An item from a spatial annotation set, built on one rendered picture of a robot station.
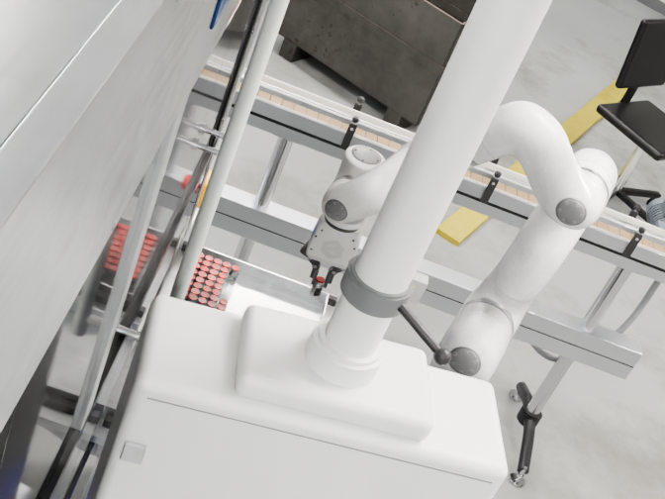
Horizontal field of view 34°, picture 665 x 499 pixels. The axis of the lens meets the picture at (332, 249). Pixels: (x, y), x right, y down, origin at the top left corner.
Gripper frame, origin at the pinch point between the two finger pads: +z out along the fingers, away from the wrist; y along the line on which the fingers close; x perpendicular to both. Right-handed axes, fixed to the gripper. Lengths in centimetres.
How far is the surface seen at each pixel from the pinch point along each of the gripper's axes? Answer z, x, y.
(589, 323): 65, 103, 95
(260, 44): -71, -45, -22
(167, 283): 24.7, 10.6, -32.3
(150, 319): -45, -78, -24
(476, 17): -98, -77, 1
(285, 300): 26.2, 19.9, -4.9
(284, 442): -41, -87, -3
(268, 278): 24.7, 23.9, -10.3
